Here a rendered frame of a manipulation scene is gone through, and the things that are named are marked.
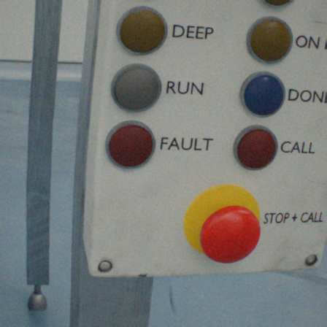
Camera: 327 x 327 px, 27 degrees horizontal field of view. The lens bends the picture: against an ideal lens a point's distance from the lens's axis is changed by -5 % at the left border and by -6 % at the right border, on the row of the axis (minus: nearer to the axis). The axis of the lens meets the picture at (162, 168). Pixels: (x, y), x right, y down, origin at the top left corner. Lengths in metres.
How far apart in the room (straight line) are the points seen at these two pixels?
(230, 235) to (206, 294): 1.61
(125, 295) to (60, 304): 1.38
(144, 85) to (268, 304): 1.66
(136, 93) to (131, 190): 0.07
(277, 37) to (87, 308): 0.27
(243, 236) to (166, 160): 0.07
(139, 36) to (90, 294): 0.23
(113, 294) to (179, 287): 1.51
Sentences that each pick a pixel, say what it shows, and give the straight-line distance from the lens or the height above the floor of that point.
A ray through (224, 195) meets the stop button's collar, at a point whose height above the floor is 0.91.
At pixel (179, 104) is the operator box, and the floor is 0.96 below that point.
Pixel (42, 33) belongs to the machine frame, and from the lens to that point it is 1.60.
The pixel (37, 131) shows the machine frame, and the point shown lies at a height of 0.51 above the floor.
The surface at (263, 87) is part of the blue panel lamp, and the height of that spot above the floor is 0.98.
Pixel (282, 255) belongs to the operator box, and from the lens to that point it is 0.50.
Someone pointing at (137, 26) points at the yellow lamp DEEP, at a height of 1.01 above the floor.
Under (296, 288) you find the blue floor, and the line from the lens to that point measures 2.15.
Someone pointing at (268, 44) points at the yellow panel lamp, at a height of 1.01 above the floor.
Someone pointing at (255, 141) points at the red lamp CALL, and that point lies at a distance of 0.45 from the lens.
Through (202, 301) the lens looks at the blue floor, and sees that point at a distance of 2.01.
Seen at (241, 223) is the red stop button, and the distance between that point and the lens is 0.44.
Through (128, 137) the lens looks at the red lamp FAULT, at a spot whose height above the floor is 0.94.
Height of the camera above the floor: 1.09
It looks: 23 degrees down
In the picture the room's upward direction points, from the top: 6 degrees clockwise
